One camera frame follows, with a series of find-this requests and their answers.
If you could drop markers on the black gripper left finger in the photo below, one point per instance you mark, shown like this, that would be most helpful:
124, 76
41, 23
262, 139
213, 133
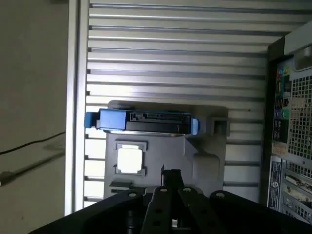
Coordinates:
158, 202

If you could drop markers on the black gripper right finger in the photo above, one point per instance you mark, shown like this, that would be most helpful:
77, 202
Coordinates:
195, 207

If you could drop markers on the hard disk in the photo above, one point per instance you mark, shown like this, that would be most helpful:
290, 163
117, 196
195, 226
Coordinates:
151, 125

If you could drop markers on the silver CPU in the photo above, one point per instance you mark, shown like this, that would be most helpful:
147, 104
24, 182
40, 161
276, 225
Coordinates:
129, 159

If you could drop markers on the grey plastic parts rack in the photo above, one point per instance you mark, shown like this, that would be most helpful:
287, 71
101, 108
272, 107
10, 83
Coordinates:
168, 151

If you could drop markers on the open grey PC case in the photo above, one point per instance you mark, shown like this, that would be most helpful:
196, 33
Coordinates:
299, 109

